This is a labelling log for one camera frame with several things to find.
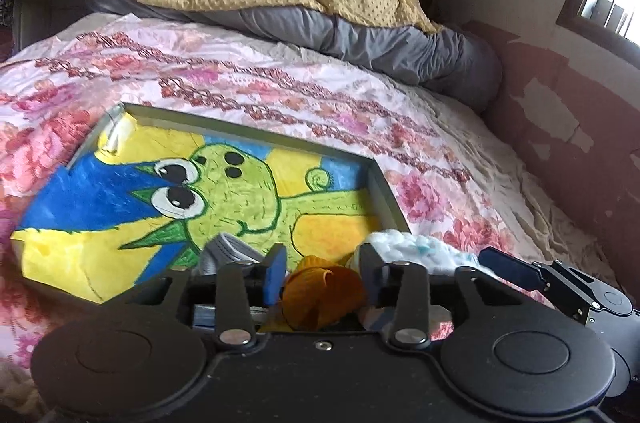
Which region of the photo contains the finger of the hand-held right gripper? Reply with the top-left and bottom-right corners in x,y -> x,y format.
479,247 -> 556,291

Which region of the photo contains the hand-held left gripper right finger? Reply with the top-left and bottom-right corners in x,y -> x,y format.
357,243 -> 553,349

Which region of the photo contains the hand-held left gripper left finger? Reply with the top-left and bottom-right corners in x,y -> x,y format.
107,244 -> 287,346

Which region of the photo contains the orange cloth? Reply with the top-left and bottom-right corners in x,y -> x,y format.
280,255 -> 368,331

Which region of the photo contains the pastel striped fluffy sock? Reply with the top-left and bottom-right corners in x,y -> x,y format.
350,229 -> 483,279

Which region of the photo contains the grey box with cartoon drawing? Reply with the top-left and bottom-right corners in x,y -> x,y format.
10,102 -> 412,305

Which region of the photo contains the grey cloth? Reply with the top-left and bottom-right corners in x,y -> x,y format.
197,233 -> 265,276

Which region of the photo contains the cream textured bed sheet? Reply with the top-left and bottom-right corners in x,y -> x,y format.
425,93 -> 618,289

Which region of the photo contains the pink floral bed sheet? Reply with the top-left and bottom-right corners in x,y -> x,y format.
0,13 -> 556,384

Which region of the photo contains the grey duvet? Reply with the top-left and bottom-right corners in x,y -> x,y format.
85,0 -> 503,114

